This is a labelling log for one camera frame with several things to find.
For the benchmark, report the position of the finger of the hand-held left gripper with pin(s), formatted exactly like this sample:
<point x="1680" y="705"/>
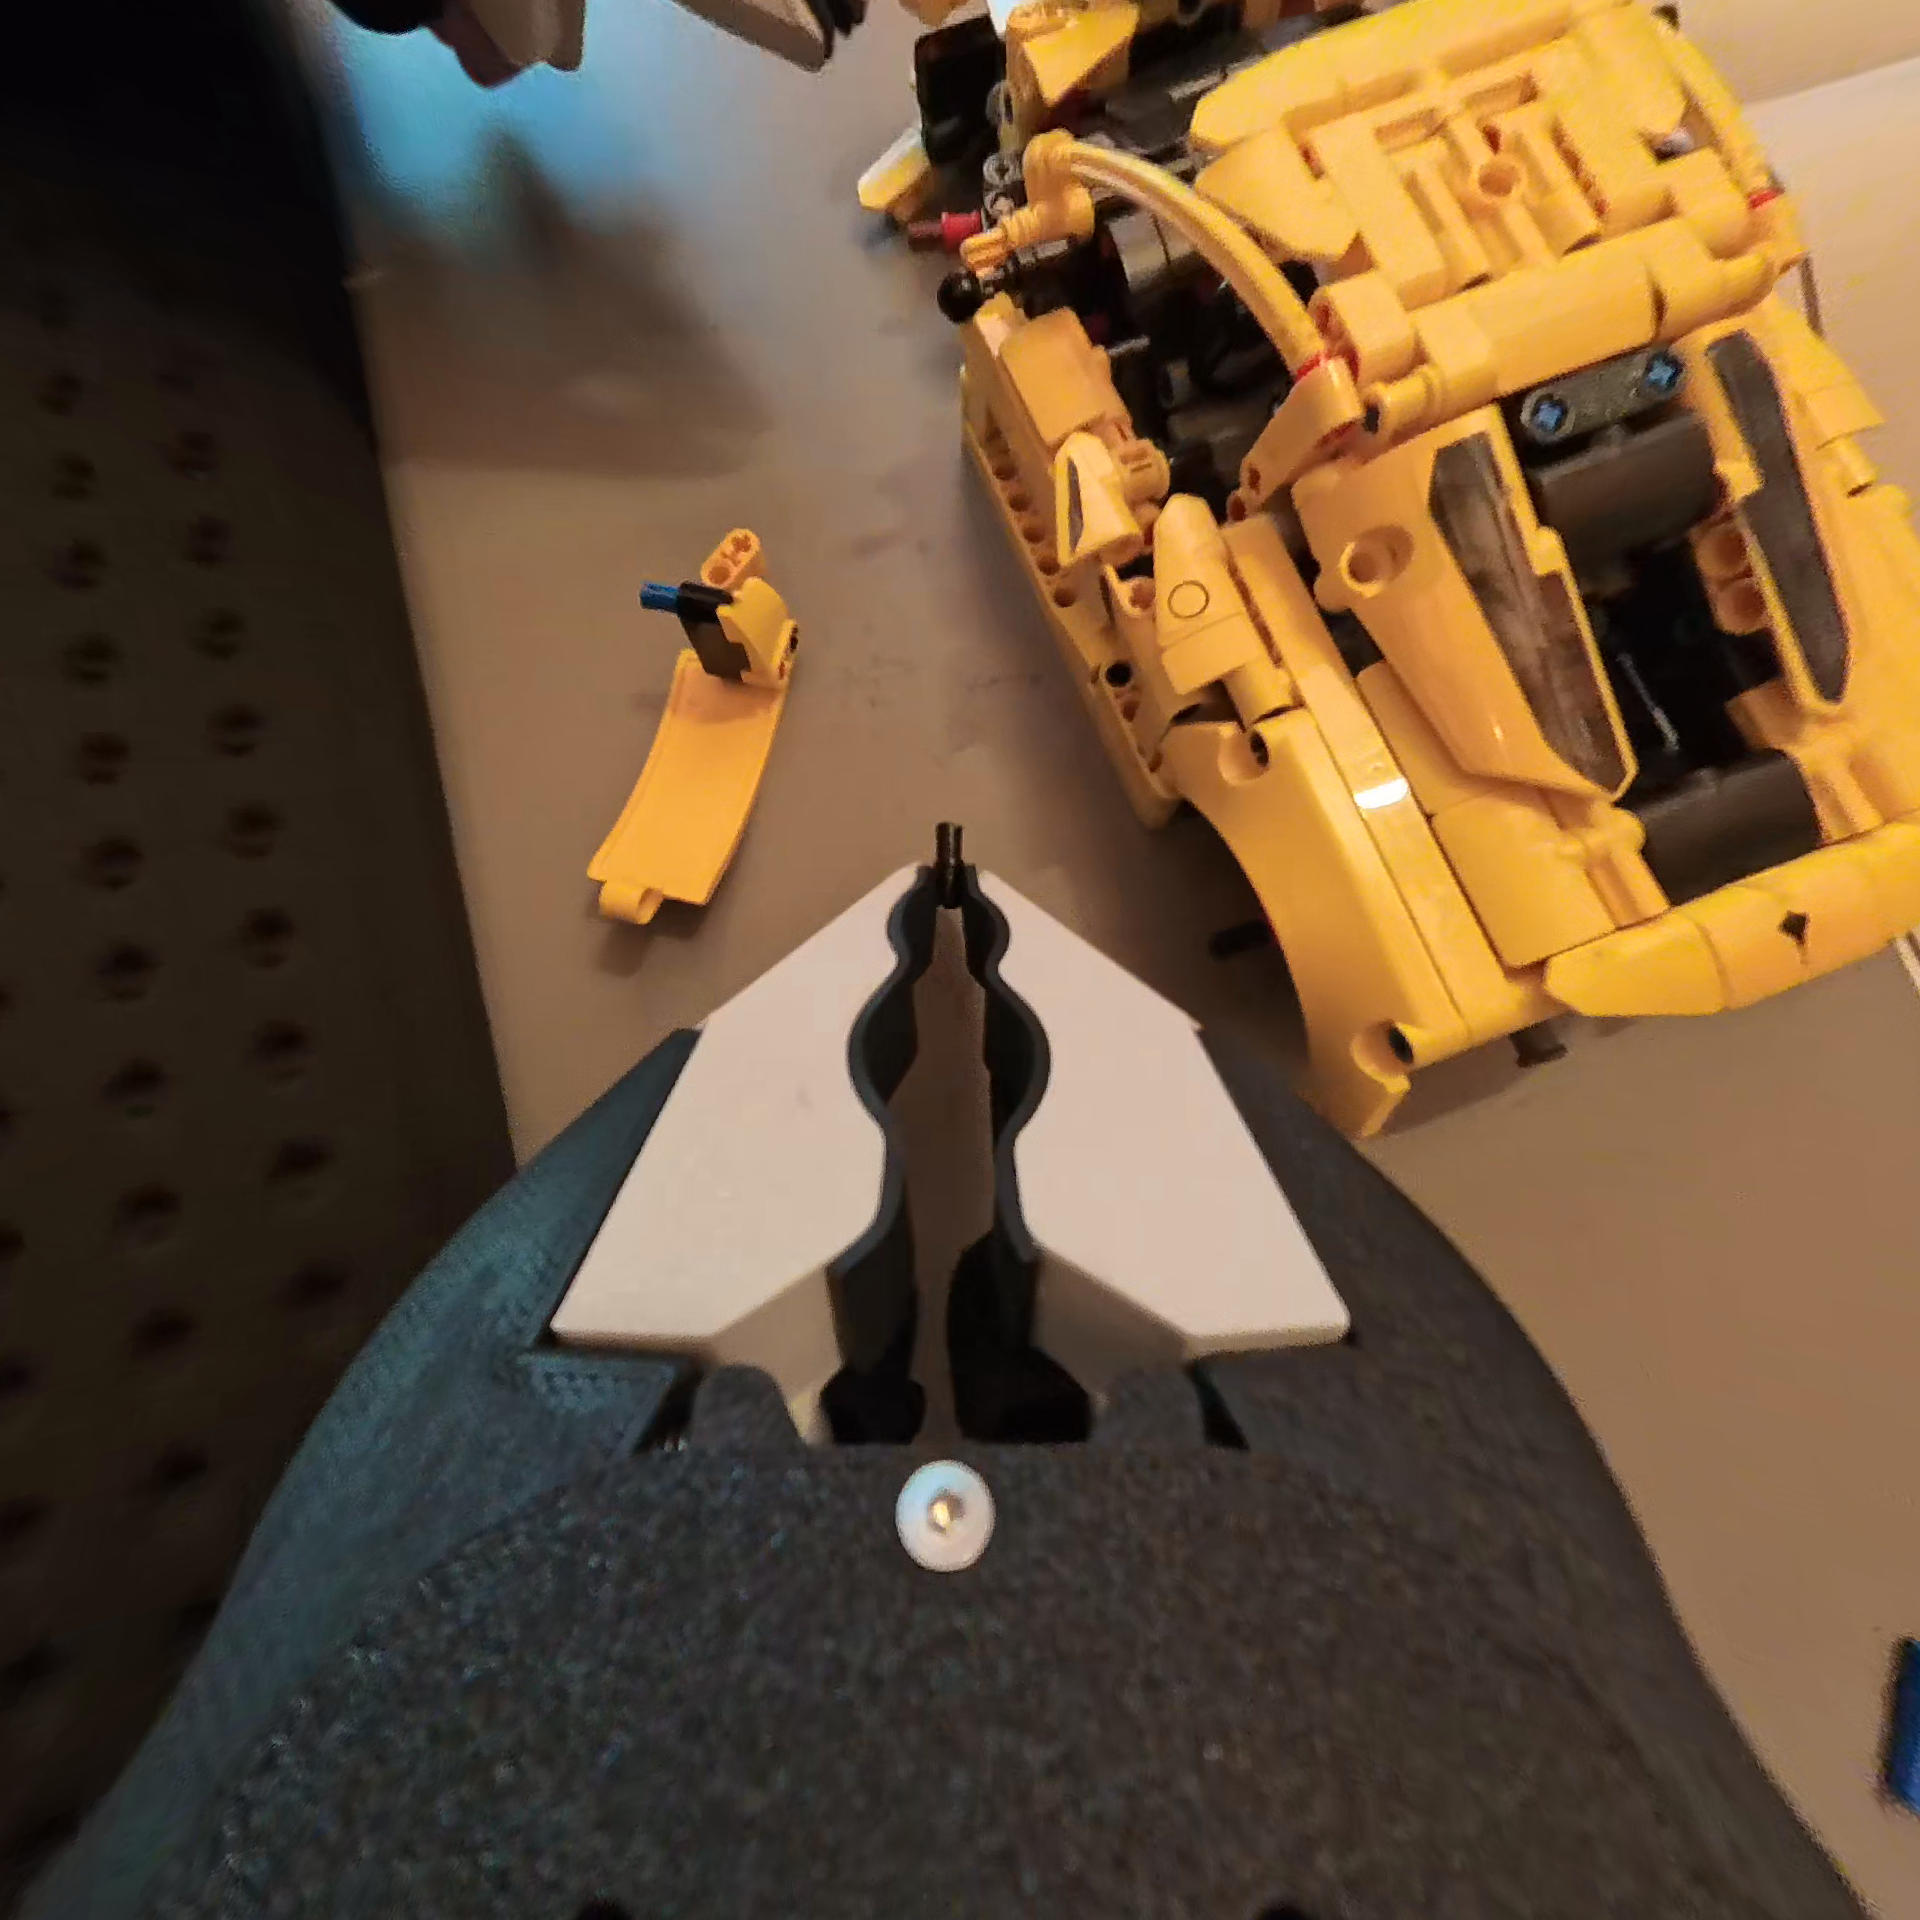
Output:
<point x="764" y="26"/>

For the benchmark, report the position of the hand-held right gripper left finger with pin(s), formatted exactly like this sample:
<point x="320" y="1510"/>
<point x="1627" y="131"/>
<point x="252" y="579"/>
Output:
<point x="751" y="1186"/>

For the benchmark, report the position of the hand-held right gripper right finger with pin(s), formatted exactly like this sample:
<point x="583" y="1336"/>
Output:
<point x="1171" y="1186"/>

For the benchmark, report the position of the small black toy pin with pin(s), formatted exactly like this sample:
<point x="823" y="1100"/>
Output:
<point x="949" y="862"/>

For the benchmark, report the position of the yellow toy brick panel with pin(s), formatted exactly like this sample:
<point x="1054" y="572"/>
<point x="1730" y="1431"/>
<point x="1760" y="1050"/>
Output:
<point x="698" y="779"/>

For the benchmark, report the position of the yellow toy brick car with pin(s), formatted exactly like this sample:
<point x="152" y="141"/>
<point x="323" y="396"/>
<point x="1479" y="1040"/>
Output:
<point x="1425" y="524"/>

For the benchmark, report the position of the grey desk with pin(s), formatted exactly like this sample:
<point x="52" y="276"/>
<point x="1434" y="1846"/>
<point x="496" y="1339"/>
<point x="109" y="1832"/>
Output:
<point x="674" y="374"/>

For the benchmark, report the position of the person's left hand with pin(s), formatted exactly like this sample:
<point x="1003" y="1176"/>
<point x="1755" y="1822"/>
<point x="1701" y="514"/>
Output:
<point x="487" y="60"/>

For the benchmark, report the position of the small blue toy brick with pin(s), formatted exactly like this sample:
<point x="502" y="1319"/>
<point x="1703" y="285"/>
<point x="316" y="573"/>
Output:
<point x="1906" y="1725"/>

